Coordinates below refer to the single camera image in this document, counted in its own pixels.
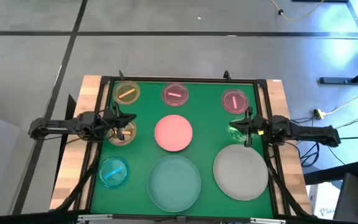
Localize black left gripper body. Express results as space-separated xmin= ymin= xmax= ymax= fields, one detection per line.
xmin=101 ymin=101 xmax=125 ymax=142

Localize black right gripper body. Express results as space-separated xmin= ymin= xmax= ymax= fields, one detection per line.
xmin=244 ymin=106 xmax=272 ymax=147

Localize small green transparent plate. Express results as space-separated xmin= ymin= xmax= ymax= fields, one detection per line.
xmin=227 ymin=116 xmax=250 ymax=144

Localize small red transparent plate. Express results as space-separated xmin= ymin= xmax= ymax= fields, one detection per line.
xmin=221 ymin=89 xmax=250 ymax=114

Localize medium pink opaque plate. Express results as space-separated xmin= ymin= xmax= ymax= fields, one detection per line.
xmin=154 ymin=114 xmax=194 ymax=152

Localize small blue transparent plate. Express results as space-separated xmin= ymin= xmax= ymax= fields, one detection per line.
xmin=98 ymin=156 xmax=129 ymax=189

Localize large teal plastic plate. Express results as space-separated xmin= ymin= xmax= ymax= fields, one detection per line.
xmin=147 ymin=154 xmax=202 ymax=213

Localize small amber transparent plate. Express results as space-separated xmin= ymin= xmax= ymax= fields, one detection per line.
xmin=107 ymin=119 xmax=137 ymax=146

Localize small yellow transparent plate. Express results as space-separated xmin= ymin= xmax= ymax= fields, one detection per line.
xmin=112 ymin=80 xmax=141 ymax=105

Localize green table mat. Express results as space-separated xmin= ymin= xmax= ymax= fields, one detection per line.
xmin=90 ymin=80 xmax=275 ymax=218

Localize black triangular panel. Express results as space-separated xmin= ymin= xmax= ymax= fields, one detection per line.
xmin=59 ymin=93 xmax=78 ymax=175

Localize large grey plastic plate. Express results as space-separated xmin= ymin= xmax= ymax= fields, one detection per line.
xmin=213 ymin=144 xmax=269 ymax=202

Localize small pink transparent plate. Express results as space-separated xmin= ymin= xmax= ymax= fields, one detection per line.
xmin=161 ymin=82 xmax=190 ymax=107

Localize black slanted table beam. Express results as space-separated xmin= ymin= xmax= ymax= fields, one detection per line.
xmin=303 ymin=161 xmax=358 ymax=186

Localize white printed box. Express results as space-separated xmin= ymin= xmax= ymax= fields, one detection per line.
xmin=308 ymin=183 xmax=337 ymax=219

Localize black case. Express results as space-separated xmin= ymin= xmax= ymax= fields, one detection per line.
xmin=333 ymin=172 xmax=358 ymax=224

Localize black bottom beam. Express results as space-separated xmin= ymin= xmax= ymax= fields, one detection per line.
xmin=0 ymin=211 xmax=358 ymax=224

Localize black looped floor cables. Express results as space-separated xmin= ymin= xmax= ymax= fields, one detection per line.
xmin=290 ymin=116 xmax=321 ymax=167

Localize black metal table frame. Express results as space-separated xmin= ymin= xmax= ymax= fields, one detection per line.
xmin=75 ymin=75 xmax=291 ymax=222

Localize black cable bundle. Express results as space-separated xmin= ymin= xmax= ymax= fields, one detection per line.
xmin=265 ymin=155 xmax=311 ymax=218
xmin=53 ymin=155 xmax=103 ymax=213

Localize black desk frame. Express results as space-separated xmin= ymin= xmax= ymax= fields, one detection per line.
xmin=292 ymin=0 xmax=358 ymax=85

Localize white floor cable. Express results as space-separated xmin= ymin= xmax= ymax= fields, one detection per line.
xmin=323 ymin=86 xmax=358 ymax=116

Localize aluminium bracket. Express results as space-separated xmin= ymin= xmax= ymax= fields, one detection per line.
xmin=249 ymin=217 xmax=287 ymax=224
xmin=77 ymin=213 xmax=114 ymax=223

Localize yellow floor cable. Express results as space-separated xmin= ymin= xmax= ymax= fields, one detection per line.
xmin=268 ymin=0 xmax=326 ymax=22

